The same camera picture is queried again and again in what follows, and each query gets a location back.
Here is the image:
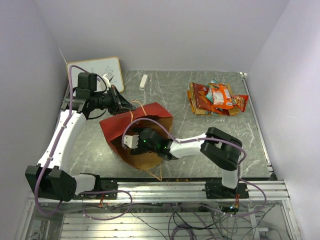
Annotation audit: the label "red Doritos bag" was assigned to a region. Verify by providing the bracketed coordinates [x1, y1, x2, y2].
[189, 82, 214, 115]

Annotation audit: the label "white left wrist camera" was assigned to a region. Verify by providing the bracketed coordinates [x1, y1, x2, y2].
[102, 72, 114, 88]

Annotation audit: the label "white marker eraser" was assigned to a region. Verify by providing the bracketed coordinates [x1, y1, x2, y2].
[139, 74, 149, 91]

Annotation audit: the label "loose cables under frame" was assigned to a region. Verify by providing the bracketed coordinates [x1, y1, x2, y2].
[82, 202, 278, 240]

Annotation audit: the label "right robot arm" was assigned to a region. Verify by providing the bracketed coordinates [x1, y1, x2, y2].
[123, 127, 243, 198]

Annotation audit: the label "gold foil snack packet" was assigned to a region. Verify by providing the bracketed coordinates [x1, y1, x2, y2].
[187, 82, 241, 116]

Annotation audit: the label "teal snack packet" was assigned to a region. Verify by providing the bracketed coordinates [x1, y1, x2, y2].
[206, 79, 217, 103]

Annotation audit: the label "small whiteboard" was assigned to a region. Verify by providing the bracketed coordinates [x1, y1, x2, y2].
[66, 56, 125, 93]

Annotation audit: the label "colourful striped snack packet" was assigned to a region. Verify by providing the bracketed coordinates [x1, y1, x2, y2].
[211, 83, 235, 110]

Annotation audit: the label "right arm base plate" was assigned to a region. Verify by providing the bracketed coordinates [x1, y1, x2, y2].
[203, 179, 249, 199]

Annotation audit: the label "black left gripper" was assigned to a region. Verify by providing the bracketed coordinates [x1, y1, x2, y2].
[91, 84, 136, 116]

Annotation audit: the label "red rice cracker mix bag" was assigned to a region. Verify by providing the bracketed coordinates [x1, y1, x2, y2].
[232, 95, 249, 112]

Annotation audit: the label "aluminium rail frame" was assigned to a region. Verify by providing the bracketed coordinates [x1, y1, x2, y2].
[17, 70, 302, 240]

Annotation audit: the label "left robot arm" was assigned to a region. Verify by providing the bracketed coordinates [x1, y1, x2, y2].
[25, 72, 136, 202]

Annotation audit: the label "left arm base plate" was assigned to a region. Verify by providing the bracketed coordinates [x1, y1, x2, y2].
[73, 179, 118, 200]

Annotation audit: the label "red paper bag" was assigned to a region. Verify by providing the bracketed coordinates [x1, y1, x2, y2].
[99, 102, 173, 181]

